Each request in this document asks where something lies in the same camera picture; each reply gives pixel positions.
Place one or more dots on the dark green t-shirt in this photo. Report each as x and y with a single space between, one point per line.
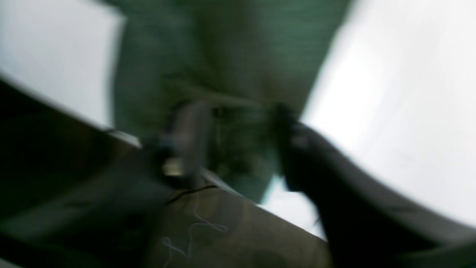
241 56

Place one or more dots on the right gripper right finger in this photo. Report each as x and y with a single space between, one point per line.
367 224

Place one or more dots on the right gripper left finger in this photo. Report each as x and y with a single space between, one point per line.
111 220

